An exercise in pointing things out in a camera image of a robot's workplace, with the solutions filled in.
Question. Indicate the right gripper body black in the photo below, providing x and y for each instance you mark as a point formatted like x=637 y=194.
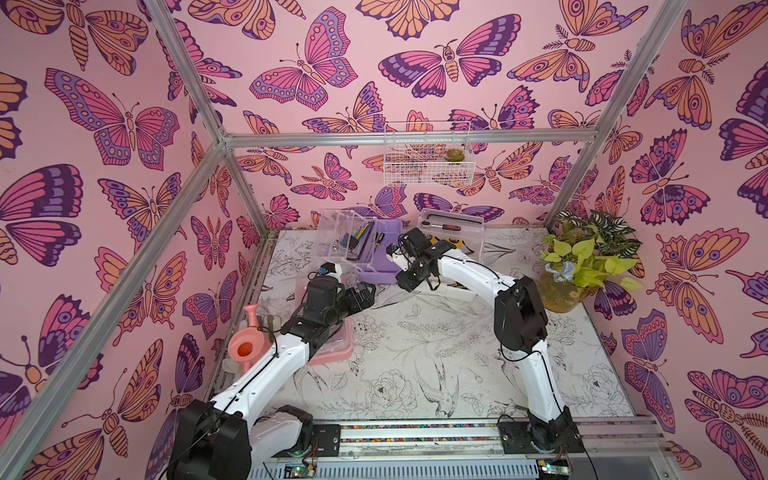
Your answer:
x=414 y=246

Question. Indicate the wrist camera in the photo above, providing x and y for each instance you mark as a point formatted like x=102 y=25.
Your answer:
x=330 y=269
x=398 y=257

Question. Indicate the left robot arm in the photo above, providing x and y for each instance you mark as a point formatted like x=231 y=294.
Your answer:
x=240 y=402

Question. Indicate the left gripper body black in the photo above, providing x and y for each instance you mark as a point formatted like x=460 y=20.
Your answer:
x=344 y=306

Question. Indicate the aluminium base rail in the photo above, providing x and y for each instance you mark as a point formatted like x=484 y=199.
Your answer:
x=613 y=448

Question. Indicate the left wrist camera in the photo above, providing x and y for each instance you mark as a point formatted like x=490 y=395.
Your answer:
x=330 y=269

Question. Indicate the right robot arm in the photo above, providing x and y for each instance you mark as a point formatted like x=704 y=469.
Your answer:
x=519 y=324

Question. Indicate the white toolbox clear lid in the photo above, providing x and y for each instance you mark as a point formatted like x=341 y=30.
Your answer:
x=470 y=241

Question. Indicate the white wire basket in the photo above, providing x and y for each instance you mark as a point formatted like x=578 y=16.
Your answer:
x=416 y=158

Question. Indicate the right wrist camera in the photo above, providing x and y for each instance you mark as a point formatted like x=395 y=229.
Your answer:
x=398 y=257

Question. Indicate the pink toolbox clear lid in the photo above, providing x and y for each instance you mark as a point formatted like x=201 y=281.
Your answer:
x=333 y=342

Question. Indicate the pink watering can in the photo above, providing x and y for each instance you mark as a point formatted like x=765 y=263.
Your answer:
x=249 y=344

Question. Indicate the purple toolbox clear lid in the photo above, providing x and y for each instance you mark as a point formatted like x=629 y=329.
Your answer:
x=373 y=267

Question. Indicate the black tools in purple box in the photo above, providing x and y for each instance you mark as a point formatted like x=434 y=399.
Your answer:
x=354 y=244

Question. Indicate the small succulent in basket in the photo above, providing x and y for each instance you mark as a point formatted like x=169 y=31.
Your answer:
x=454 y=155

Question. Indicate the potted green plant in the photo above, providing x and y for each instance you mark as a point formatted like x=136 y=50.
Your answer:
x=594 y=255

